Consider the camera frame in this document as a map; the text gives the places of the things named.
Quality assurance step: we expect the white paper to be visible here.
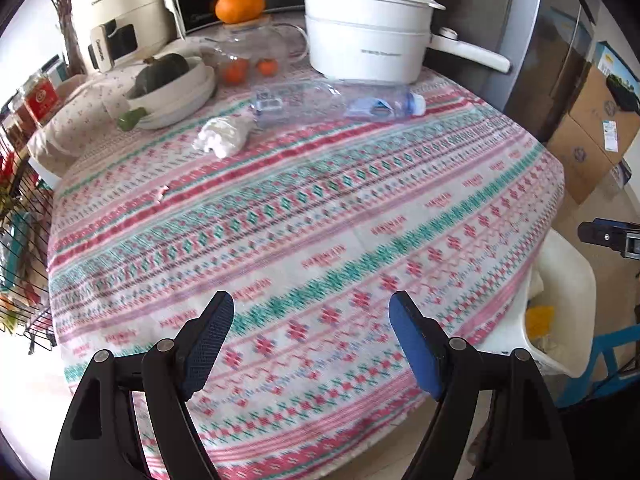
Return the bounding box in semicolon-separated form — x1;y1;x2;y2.
192;116;255;160

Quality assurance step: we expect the clear plastic water bottle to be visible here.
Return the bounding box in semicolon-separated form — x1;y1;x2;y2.
250;79;426;128

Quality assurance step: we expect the yellow wrapper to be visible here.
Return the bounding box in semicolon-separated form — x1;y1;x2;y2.
525;304;555;340

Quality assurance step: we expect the white trash bin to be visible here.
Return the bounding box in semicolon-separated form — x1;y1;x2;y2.
478;230;597;378

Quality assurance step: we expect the small blue white box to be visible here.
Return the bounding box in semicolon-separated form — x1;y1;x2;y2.
610;159;632;192

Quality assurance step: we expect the lower cardboard box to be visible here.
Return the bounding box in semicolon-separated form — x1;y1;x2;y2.
547;115;613;204

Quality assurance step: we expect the cardboard box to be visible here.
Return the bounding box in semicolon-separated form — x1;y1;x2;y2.
568;66;639;165
547;115;613;204

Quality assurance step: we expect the blue plastic stool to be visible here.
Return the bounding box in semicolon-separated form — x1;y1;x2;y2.
555;324;639;408

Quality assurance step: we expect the upper cardboard box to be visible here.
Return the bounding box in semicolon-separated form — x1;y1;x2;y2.
568;66;639;165

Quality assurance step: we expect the black bag on box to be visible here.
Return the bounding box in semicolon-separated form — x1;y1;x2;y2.
605;74;640;115

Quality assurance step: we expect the grey refrigerator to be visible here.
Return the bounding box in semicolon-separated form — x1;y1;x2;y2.
424;0;601;141

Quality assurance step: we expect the patterned striped tablecloth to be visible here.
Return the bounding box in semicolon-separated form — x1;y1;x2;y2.
49;70;564;479

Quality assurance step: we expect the white electric cooking pot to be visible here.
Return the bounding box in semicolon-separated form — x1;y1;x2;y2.
304;0;511;84

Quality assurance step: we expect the dried twig bunch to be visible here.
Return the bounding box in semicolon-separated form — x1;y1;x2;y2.
41;0;89;77

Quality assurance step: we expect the dark green squash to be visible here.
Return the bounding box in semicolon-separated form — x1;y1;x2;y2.
126;53;190;100

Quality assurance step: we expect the glass jar with tomatoes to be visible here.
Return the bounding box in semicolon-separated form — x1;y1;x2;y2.
204;15;309;87

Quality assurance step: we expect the white air fryer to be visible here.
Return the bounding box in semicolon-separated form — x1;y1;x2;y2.
82;0;177;73

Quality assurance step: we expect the large orange fruit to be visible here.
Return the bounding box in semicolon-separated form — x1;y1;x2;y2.
213;0;266;25

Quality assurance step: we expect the black wire rack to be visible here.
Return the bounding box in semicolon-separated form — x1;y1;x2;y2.
0;136;56;353

